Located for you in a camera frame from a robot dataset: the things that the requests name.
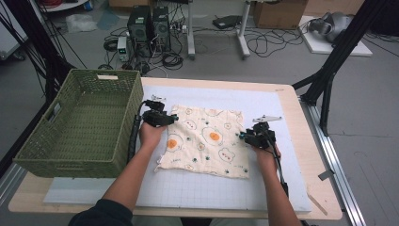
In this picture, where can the white cabinet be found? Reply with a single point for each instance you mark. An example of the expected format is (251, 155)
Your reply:
(9, 34)

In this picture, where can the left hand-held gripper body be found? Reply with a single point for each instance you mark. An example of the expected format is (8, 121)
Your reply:
(155, 116)

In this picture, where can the person's right hand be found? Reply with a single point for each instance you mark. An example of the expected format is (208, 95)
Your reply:
(268, 157)

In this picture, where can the black metal frame stand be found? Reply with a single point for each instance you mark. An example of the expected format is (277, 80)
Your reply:
(338, 53)
(40, 47)

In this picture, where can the white power supply unit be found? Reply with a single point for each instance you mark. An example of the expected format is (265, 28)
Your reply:
(122, 48)

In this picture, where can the black computer tower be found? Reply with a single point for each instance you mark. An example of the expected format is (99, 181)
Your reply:
(161, 28)
(139, 28)

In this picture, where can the white floor board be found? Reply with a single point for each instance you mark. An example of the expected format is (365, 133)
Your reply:
(354, 48)

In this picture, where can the brown cardboard box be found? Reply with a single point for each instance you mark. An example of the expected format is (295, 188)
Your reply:
(279, 14)

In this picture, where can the person's left hand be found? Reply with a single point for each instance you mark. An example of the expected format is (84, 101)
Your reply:
(150, 136)

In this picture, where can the white foam mat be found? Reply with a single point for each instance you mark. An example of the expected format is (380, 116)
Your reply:
(219, 194)

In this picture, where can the grey headset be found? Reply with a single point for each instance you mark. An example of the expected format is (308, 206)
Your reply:
(332, 26)

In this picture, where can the black flat box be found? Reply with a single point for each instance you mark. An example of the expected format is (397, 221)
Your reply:
(226, 22)

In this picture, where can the white desk leg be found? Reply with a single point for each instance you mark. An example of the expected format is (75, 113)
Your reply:
(244, 31)
(190, 31)

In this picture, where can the person's dark sleeve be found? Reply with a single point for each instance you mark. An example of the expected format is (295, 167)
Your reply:
(100, 215)

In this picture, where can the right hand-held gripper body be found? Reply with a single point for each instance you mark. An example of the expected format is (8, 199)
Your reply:
(262, 136)

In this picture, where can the grey tape piece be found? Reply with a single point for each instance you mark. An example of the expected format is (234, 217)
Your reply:
(326, 174)

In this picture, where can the cream patterned cloth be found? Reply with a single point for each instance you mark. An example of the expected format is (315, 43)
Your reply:
(204, 150)

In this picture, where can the thin wooden stick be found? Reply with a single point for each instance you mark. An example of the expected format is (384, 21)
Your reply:
(317, 204)

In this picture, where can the clear plastic bag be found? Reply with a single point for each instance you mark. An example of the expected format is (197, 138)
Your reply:
(81, 22)

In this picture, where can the aluminium rail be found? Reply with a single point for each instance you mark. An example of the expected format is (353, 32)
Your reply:
(335, 163)

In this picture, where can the green woven plastic basket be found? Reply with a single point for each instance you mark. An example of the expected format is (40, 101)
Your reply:
(87, 125)

